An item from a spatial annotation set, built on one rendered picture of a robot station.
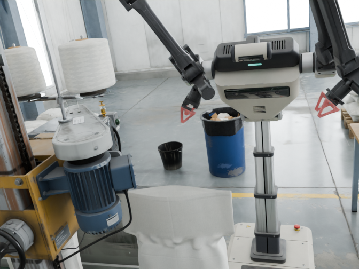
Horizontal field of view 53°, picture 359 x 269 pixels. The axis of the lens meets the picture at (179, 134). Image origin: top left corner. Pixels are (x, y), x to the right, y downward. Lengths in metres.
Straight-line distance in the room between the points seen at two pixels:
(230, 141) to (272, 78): 2.04
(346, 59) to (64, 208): 1.12
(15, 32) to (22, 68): 6.00
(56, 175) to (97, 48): 0.42
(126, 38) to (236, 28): 2.91
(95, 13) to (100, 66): 8.88
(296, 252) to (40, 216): 1.63
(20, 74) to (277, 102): 1.12
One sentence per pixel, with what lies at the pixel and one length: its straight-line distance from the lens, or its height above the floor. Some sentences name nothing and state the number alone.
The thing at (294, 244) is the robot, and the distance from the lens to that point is 2.46.
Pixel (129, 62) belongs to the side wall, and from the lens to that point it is 10.11.
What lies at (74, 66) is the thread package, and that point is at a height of 1.62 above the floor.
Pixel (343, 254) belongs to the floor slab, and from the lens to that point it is 2.86.
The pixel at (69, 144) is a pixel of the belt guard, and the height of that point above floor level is 1.42.
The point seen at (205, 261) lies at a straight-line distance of 1.57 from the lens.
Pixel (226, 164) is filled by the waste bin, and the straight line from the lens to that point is 3.75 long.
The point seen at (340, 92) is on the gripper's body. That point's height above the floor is 1.37.
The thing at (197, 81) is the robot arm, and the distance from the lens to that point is 1.47.
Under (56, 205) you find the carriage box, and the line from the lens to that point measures 1.29.
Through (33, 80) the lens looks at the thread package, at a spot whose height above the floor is 1.57.
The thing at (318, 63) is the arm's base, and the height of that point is 1.45.
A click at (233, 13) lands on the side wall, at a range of 9.32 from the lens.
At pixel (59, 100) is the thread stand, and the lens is 1.32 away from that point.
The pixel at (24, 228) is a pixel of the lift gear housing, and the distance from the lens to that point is 1.25.
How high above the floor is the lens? 1.75
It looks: 20 degrees down
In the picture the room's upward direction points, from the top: 8 degrees counter-clockwise
